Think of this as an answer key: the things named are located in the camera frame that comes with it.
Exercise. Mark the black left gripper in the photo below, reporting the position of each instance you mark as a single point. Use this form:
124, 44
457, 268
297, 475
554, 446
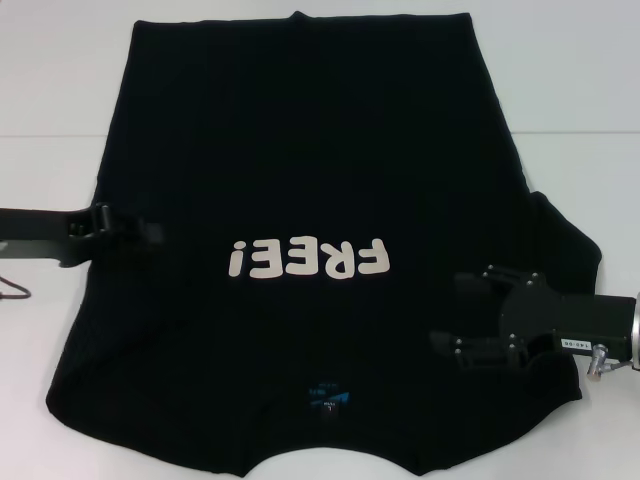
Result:
45, 235

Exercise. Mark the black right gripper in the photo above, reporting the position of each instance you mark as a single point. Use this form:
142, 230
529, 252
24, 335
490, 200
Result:
560, 320

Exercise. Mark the black shirt with FREE print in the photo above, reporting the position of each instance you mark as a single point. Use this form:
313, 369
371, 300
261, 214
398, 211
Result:
300, 150

